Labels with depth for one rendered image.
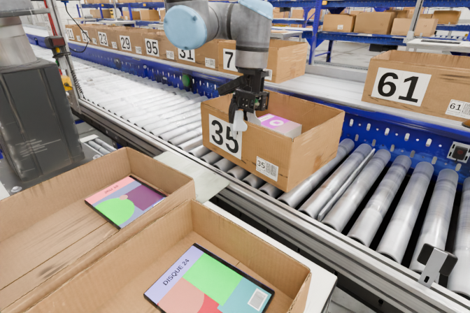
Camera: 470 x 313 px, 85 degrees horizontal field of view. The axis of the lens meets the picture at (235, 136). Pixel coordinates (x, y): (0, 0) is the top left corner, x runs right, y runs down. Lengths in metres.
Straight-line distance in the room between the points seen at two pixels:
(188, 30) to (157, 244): 0.44
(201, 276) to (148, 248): 0.11
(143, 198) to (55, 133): 0.37
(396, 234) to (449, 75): 0.56
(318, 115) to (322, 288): 0.57
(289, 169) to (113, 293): 0.47
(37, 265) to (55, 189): 0.18
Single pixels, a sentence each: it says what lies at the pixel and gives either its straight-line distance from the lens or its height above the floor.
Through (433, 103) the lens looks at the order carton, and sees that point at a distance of 1.09.
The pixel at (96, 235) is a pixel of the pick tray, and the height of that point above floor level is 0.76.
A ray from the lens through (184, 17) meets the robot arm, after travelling 0.59.
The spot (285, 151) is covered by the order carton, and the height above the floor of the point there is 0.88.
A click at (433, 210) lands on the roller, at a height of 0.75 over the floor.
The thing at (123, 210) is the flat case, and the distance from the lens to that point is 0.69.
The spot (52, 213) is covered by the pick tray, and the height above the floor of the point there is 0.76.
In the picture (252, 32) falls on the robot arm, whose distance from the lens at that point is 0.70.
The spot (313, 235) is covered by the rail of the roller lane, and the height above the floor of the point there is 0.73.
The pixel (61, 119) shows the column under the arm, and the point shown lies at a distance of 0.94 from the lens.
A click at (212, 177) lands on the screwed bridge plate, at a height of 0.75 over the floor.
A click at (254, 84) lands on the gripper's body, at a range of 0.72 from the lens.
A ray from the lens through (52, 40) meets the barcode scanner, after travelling 1.58.
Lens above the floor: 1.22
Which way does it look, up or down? 27 degrees down
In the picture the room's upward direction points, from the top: straight up
